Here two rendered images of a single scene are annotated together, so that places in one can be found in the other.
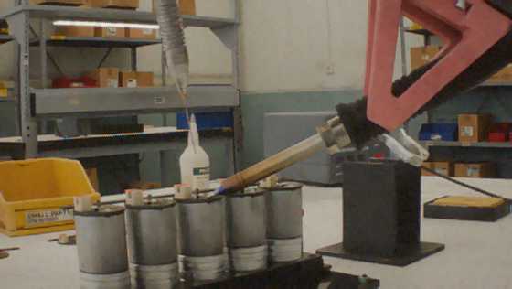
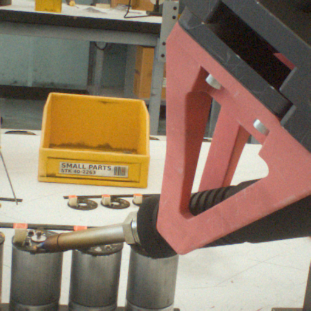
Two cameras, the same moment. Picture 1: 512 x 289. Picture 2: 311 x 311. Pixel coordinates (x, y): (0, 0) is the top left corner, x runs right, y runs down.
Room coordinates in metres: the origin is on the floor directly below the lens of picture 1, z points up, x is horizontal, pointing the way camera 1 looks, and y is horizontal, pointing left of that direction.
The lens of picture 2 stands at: (0.10, -0.17, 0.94)
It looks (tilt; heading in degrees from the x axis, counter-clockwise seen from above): 15 degrees down; 33
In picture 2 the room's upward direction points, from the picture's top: 6 degrees clockwise
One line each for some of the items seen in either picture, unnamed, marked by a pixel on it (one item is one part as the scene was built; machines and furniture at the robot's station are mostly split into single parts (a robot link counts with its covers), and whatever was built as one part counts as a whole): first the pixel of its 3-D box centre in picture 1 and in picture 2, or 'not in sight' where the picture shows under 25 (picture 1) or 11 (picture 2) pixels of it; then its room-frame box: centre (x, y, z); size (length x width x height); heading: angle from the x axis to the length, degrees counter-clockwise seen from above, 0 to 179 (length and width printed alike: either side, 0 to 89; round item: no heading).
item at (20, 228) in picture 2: (184, 191); (22, 232); (0.31, 0.03, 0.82); 0.01 x 0.01 x 0.01; 41
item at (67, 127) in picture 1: (72, 126); not in sight; (2.99, 0.87, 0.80); 0.15 x 0.12 x 0.10; 66
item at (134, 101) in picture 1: (144, 102); not in sight; (3.13, 0.53, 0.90); 1.30 x 0.06 x 0.12; 137
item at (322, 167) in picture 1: (326, 146); not in sight; (0.90, -0.10, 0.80); 0.15 x 0.12 x 0.10; 31
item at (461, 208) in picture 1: (468, 207); not in sight; (0.56, -0.20, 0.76); 0.07 x 0.05 x 0.02; 49
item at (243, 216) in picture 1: (241, 236); (93, 288); (0.34, 0.01, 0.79); 0.02 x 0.02 x 0.05
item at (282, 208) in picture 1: (281, 229); (150, 290); (0.35, -0.01, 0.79); 0.02 x 0.02 x 0.05
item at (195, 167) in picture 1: (194, 157); not in sight; (0.74, 0.07, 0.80); 0.03 x 0.03 x 0.10
